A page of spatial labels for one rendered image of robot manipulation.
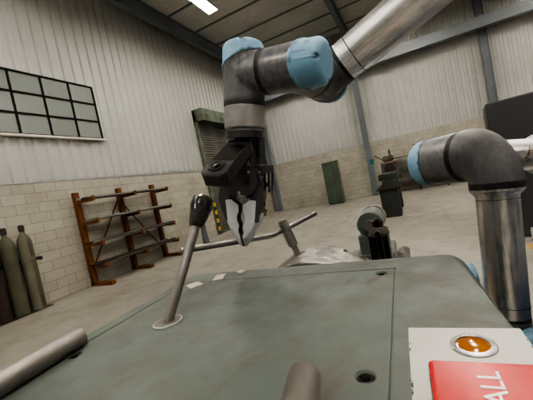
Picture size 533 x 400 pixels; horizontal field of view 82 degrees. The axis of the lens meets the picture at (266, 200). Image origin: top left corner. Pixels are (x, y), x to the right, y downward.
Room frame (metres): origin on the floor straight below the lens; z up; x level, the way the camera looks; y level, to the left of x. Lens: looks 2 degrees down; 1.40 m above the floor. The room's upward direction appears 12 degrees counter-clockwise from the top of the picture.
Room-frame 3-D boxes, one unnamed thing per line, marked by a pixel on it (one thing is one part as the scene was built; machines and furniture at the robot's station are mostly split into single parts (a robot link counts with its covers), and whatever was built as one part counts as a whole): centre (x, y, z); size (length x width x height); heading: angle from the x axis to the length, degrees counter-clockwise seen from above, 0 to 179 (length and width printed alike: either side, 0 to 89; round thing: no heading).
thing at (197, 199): (0.42, 0.09, 1.38); 0.04 x 0.03 x 0.05; 156
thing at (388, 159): (8.60, -3.42, 0.82); 2.22 x 0.91 x 1.64; 154
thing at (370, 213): (1.75, -0.57, 1.01); 0.30 x 0.20 x 0.29; 156
